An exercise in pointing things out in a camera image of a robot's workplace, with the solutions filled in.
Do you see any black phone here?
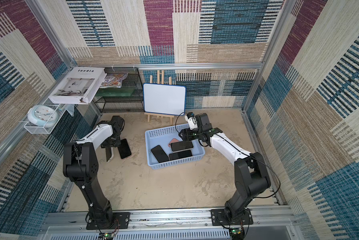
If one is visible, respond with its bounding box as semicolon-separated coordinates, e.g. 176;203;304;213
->
169;150;192;161
118;139;132;159
151;145;170;163
105;147;114;162

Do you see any dark reddish phone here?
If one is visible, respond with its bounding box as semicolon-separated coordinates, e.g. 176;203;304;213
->
171;141;193;152

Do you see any blue plastic storage basket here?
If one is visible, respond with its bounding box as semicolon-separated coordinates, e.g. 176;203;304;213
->
145;124;205;170

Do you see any black phone top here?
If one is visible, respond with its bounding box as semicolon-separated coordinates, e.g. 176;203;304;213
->
105;147;114;162

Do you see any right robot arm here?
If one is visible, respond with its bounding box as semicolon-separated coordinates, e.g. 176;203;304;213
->
178;112;271;225

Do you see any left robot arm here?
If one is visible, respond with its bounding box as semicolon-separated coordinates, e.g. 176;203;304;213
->
63;116;125;230

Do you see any pink phone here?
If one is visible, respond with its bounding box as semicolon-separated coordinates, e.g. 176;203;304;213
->
168;138;181;148

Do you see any white book box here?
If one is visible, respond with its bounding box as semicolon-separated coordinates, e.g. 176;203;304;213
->
49;67;107;105

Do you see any colourful snack packet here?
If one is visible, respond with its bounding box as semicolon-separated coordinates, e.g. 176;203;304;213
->
100;74;128;89

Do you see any wooden easel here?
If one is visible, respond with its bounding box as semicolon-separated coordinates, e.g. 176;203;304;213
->
144;70;174;126

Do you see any clear acrylic shelf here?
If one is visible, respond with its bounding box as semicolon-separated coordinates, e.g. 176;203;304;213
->
22;104;75;135

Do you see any white round clock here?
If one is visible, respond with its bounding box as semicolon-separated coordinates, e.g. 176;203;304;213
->
27;105;59;128

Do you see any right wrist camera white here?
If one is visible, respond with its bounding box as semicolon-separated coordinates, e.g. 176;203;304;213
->
184;112;197;130

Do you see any black wire rack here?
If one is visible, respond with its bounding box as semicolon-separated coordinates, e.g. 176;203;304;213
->
93;68;144;113

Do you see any white whiteboard blue frame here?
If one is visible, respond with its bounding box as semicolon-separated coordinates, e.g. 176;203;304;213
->
143;83;186;116

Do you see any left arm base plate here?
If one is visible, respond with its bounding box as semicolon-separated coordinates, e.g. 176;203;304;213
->
85;212;130;230

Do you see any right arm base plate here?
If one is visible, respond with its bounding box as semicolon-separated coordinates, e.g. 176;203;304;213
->
210;209;253;228

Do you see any aluminium front rail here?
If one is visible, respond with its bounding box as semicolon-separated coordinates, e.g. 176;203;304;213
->
37;206;303;240

